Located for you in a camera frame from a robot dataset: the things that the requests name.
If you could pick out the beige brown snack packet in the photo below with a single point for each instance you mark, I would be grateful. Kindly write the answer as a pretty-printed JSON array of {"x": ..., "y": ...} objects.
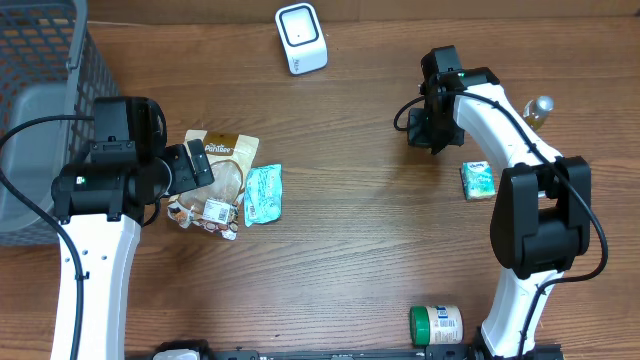
[{"x": 215, "y": 207}]

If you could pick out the white barcode scanner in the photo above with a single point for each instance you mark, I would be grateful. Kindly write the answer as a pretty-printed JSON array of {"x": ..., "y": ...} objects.
[{"x": 302, "y": 38}]

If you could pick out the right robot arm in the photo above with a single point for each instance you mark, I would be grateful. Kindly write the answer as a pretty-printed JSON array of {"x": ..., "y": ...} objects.
[{"x": 542, "y": 217}]

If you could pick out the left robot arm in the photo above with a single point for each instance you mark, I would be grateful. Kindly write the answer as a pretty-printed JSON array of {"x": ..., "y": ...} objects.
[{"x": 100, "y": 203}]

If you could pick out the grey plastic shopping basket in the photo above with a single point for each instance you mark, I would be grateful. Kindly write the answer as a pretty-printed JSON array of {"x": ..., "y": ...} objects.
[{"x": 50, "y": 65}]

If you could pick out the silver capped amber bottle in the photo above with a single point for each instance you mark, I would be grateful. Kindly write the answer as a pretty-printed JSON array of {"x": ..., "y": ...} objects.
[{"x": 537, "y": 110}]

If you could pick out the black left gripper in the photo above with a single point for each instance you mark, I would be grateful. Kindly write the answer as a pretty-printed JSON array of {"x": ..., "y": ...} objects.
[{"x": 187, "y": 179}]

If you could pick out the teal Kleenex tissue pack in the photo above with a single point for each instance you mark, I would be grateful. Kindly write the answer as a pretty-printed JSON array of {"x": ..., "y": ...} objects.
[{"x": 477, "y": 180}]

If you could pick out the teal snack packet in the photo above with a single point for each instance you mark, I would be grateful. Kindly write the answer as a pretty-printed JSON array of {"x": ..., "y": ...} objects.
[{"x": 263, "y": 195}]

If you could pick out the green lid jar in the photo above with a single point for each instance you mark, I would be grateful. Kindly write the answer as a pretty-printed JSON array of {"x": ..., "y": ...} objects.
[{"x": 436, "y": 325}]

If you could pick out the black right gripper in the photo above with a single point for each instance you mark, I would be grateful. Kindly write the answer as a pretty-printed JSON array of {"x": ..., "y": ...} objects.
[{"x": 420, "y": 128}]

